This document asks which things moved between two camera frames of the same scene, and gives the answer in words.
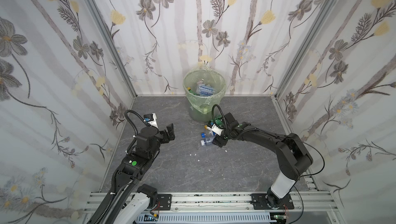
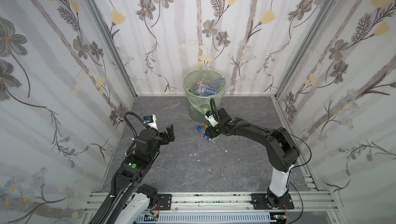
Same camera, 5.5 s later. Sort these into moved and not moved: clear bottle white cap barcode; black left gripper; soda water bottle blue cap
Moved: clear bottle white cap barcode
Not moved: soda water bottle blue cap; black left gripper
